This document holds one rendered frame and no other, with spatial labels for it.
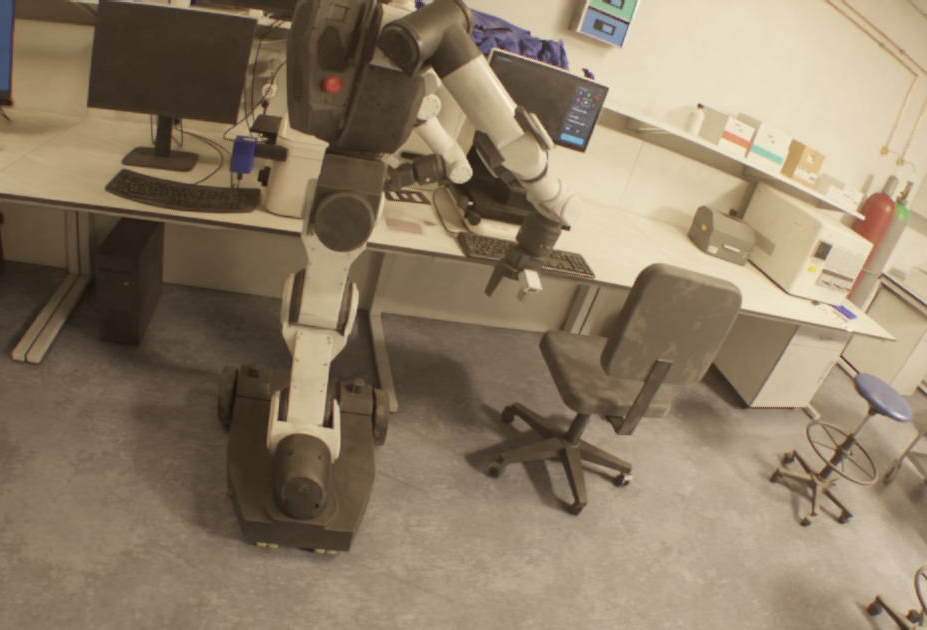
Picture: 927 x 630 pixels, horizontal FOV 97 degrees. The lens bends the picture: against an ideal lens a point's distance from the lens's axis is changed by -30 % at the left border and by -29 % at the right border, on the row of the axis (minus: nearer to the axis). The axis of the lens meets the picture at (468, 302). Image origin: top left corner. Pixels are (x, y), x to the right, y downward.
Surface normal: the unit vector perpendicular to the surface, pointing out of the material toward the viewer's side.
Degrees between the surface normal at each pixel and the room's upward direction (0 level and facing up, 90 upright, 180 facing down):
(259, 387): 45
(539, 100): 92
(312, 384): 66
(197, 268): 90
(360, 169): 34
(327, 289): 102
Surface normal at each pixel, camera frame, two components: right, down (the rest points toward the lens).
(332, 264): 0.12, 0.68
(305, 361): 0.28, 0.14
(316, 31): 0.52, 0.38
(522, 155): 0.00, 0.48
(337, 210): 0.23, 0.35
